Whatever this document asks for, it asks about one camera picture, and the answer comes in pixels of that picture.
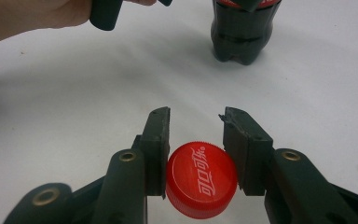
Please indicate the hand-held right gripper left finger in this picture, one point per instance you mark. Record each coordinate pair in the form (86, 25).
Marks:
(157, 149)

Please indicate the red bottle cap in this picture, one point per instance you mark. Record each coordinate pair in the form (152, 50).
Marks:
(200, 180)

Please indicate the cola bottle with red label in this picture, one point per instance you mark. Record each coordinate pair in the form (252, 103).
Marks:
(242, 37)

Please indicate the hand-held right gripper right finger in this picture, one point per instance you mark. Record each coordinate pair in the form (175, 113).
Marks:
(245, 152)

